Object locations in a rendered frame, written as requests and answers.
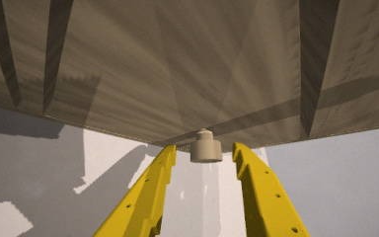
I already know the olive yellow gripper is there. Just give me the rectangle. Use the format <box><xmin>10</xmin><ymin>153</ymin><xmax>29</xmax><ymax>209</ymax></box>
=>
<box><xmin>92</xmin><ymin>142</ymin><xmax>310</xmax><ymax>237</ymax></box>

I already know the brown wooden chest of drawers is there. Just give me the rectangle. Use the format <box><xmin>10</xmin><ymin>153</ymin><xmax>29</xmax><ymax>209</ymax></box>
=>
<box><xmin>0</xmin><ymin>0</ymin><xmax>379</xmax><ymax>149</ymax></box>

